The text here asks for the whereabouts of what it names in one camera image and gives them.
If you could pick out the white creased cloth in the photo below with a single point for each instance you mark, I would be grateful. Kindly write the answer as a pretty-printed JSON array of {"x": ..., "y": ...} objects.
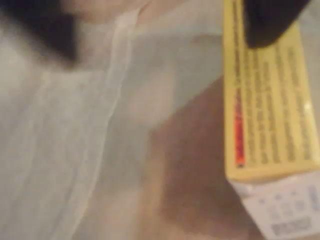
[{"x": 75, "y": 150}]

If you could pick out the yellow medicine box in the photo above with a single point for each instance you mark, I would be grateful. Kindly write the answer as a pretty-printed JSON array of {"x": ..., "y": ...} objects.
[{"x": 270, "y": 100}]

